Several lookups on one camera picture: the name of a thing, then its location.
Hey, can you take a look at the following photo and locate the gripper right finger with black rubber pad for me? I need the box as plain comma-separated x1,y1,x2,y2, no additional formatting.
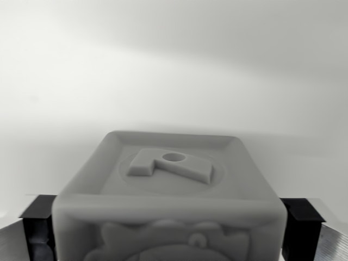
277,197,348,261

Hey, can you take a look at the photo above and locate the gripper left finger with black rubber pad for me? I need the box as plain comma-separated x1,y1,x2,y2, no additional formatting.
0,194,58,261

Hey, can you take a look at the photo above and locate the grey embossed cube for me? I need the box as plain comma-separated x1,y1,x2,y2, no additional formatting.
51,130,288,261

